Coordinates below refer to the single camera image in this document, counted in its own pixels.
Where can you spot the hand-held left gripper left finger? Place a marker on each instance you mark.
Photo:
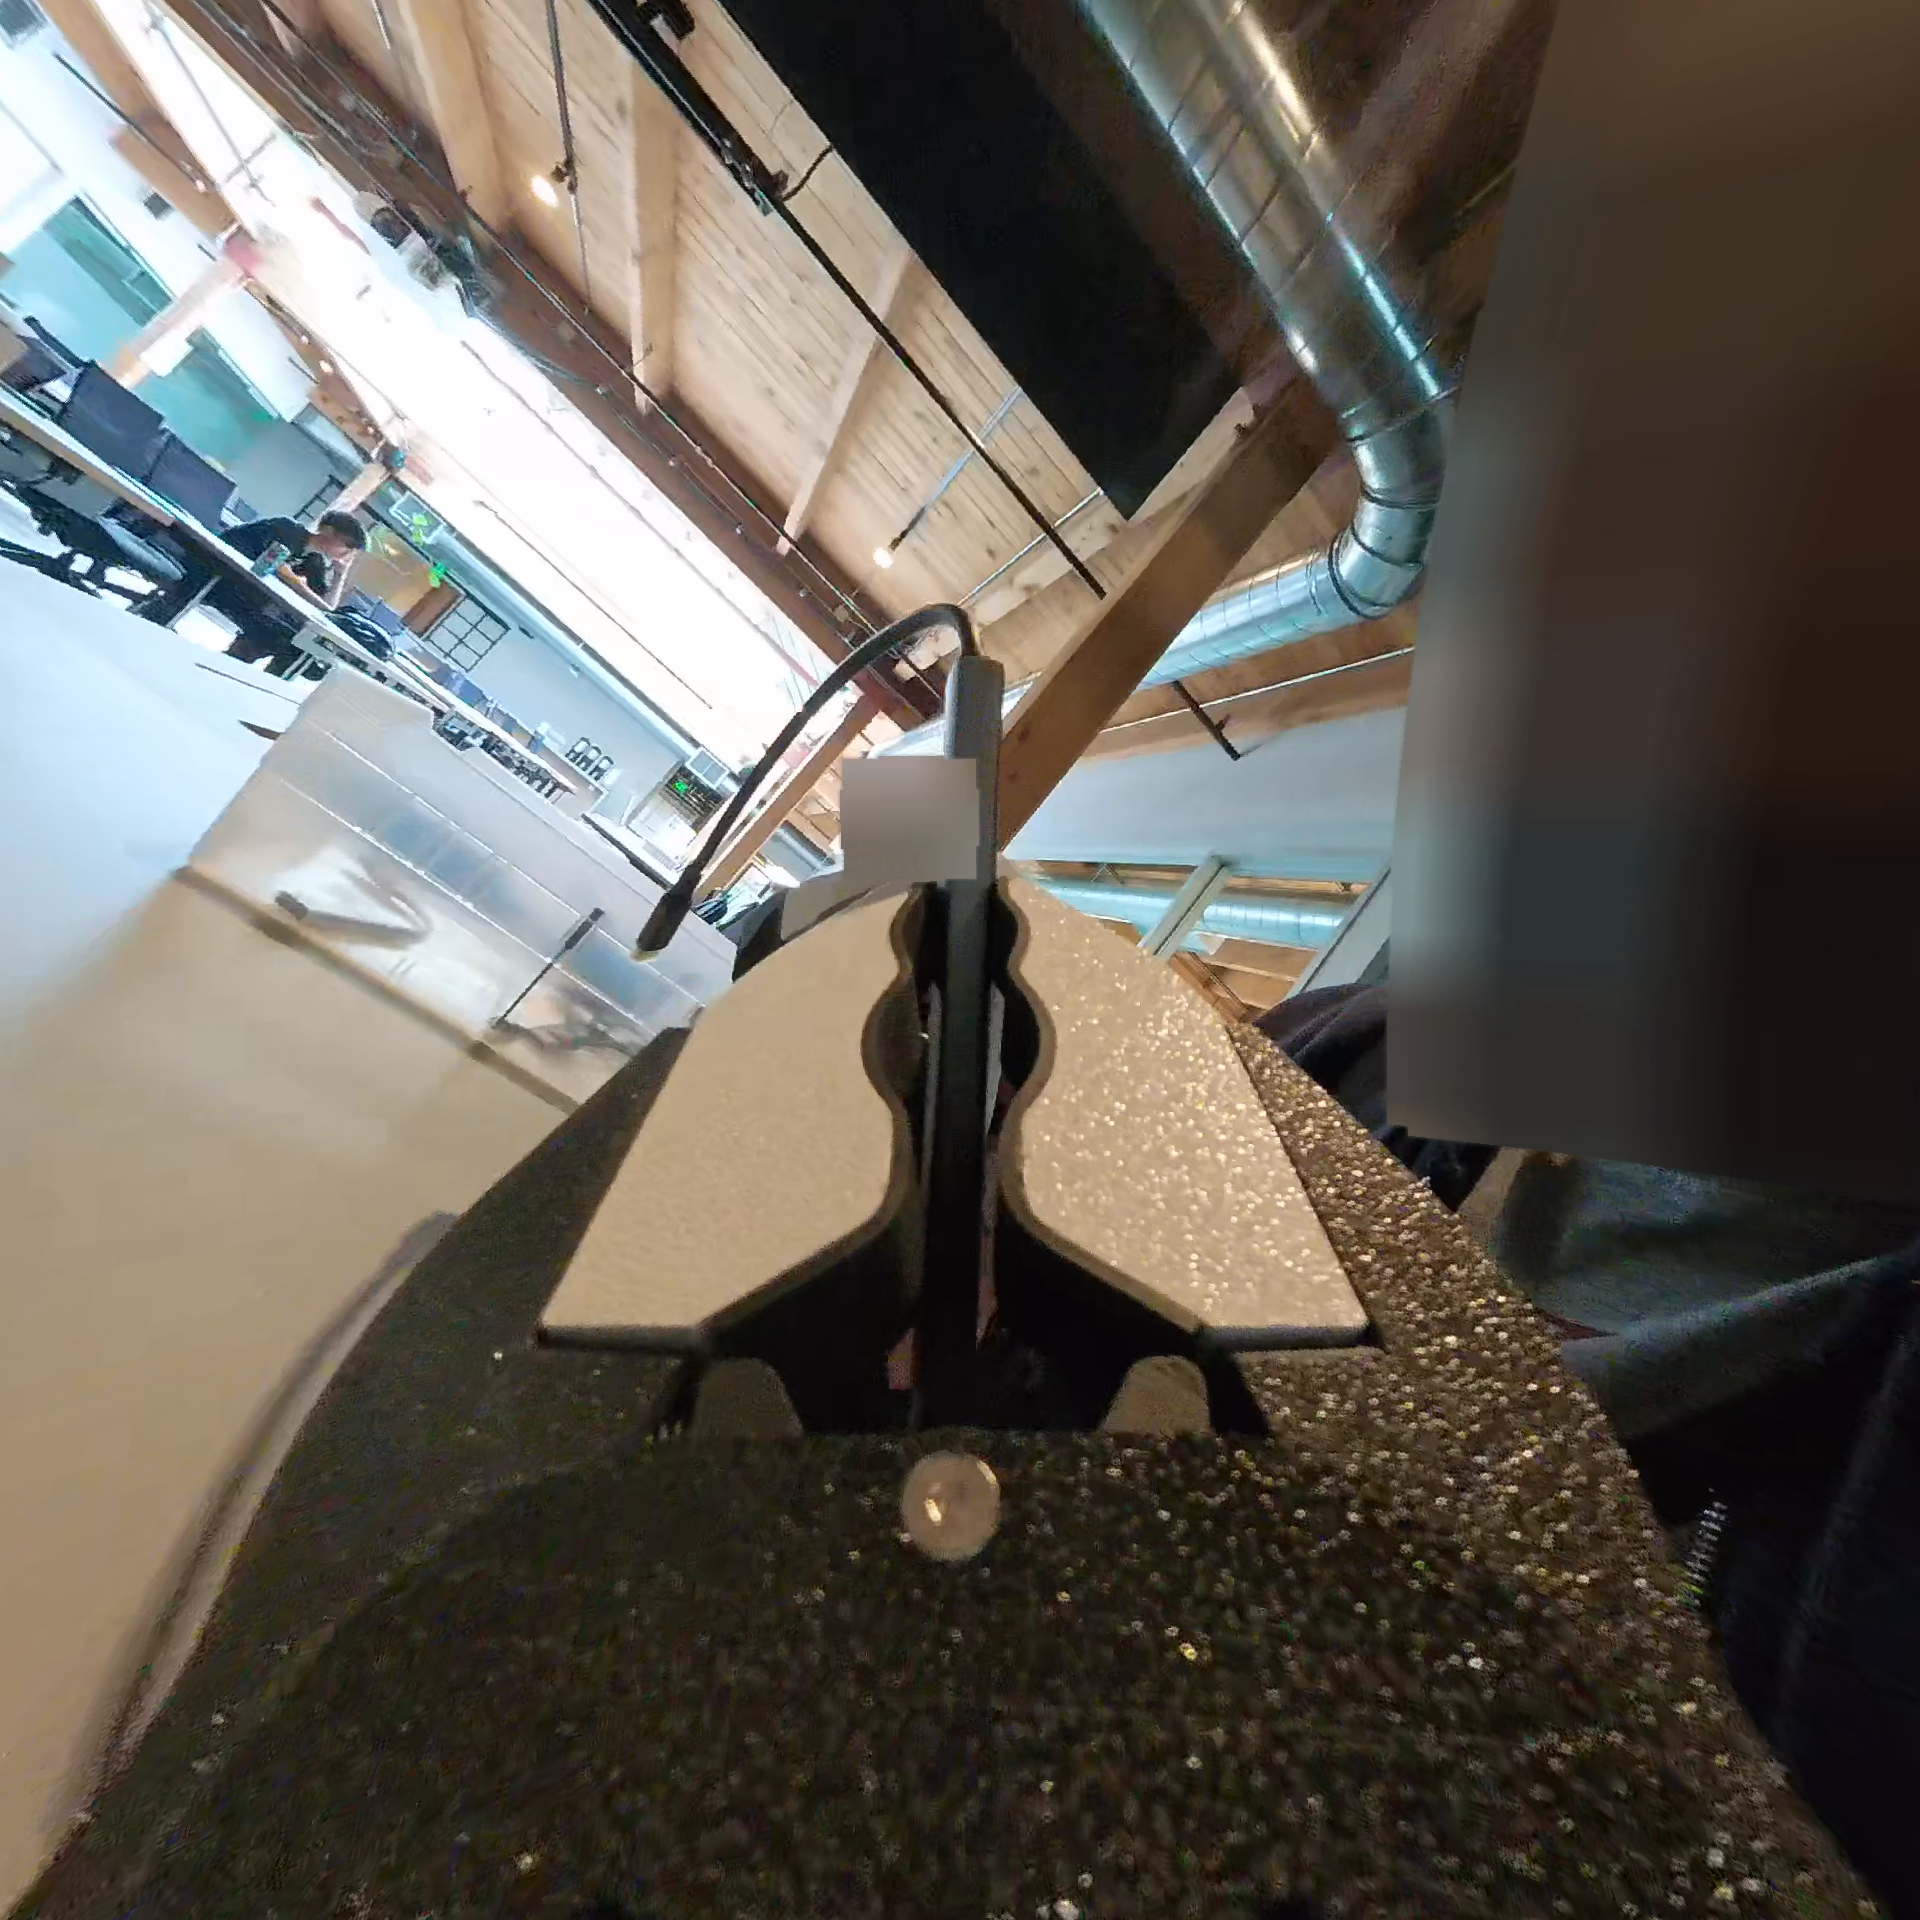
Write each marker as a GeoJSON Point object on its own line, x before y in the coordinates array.
{"type": "Point", "coordinates": [750, 1184]}

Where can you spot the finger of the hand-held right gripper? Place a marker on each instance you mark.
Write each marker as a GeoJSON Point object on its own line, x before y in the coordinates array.
{"type": "Point", "coordinates": [839, 908]}

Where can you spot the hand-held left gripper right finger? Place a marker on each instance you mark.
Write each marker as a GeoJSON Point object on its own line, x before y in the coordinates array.
{"type": "Point", "coordinates": [1172, 1184]}

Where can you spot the clear plastic bin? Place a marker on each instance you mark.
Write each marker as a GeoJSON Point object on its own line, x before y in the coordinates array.
{"type": "Point", "coordinates": [421, 839]}

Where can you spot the wooden post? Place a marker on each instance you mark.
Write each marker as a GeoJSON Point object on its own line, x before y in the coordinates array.
{"type": "Point", "coordinates": [819, 757]}
{"type": "Point", "coordinates": [1172, 600]}

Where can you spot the metal air duct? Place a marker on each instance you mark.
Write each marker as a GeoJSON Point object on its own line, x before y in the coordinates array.
{"type": "Point", "coordinates": [1277, 224]}
{"type": "Point", "coordinates": [1231, 916]}

